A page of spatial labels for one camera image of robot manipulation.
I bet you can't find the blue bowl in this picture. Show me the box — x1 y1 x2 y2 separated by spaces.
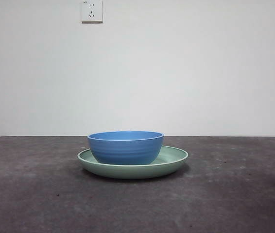
86 131 165 165

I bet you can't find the green plate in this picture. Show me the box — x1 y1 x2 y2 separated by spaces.
77 145 189 180

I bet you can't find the white wall socket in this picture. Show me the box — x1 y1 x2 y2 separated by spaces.
81 0 103 24

